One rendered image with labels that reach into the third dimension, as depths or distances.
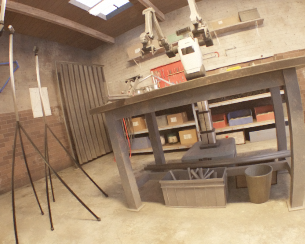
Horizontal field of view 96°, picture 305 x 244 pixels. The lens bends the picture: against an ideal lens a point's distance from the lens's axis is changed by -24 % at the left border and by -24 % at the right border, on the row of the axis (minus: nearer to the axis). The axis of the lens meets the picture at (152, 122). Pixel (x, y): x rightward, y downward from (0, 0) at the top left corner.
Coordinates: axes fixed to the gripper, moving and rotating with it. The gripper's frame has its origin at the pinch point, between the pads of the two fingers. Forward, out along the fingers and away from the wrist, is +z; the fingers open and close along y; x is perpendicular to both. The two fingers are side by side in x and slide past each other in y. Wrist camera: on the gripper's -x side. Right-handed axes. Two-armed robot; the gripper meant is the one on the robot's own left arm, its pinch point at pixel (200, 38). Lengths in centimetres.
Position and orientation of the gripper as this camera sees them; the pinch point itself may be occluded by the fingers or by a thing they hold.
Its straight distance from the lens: 141.0
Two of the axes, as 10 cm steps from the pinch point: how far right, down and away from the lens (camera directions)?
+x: 5.0, 3.6, 7.9
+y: 8.7, -1.6, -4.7
